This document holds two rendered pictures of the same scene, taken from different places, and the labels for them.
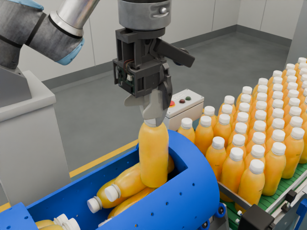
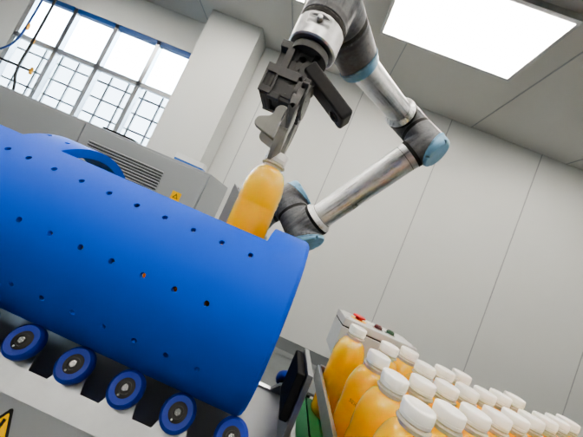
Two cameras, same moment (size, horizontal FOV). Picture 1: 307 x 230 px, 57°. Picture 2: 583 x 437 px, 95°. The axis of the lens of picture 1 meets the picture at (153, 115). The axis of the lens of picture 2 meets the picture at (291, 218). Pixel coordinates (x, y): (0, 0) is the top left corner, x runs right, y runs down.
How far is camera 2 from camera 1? 63 cm
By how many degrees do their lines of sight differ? 55
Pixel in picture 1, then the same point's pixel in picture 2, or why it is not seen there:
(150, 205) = (177, 211)
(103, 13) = (390, 323)
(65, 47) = (302, 229)
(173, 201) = (203, 237)
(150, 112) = (265, 121)
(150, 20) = (304, 23)
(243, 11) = not seen: outside the picture
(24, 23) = (287, 199)
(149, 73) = (283, 74)
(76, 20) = (323, 211)
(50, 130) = not seen: hidden behind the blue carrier
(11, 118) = not seen: hidden behind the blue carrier
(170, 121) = (343, 332)
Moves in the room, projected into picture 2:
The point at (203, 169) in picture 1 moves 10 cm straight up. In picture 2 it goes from (285, 259) to (314, 194)
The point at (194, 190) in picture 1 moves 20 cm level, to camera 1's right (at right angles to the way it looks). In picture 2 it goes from (243, 261) to (386, 348)
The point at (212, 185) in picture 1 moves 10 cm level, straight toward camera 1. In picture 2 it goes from (277, 291) to (202, 269)
